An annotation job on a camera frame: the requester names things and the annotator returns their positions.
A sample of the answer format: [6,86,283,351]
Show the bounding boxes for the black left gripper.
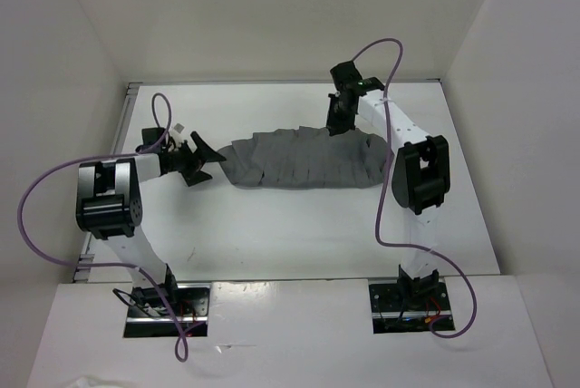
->
[165,131,225,186]

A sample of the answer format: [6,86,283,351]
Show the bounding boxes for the grey pleated skirt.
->
[218,126,388,189]

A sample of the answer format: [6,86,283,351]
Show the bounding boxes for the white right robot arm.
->
[326,77,450,309]

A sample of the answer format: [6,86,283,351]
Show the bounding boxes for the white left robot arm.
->
[75,128,226,315]

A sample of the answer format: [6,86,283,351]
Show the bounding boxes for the white crumpled cloth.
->
[64,376,131,388]

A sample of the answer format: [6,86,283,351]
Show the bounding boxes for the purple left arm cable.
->
[16,92,196,363]

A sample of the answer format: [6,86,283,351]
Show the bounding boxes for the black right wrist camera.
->
[330,60,362,92]

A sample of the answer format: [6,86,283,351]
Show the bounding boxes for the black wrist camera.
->
[139,127,167,154]
[330,60,362,92]

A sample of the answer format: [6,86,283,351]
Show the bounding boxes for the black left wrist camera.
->
[139,127,167,154]

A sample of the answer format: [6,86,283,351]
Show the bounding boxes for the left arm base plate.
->
[112,283,211,339]

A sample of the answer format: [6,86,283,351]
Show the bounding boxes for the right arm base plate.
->
[368,279,455,335]

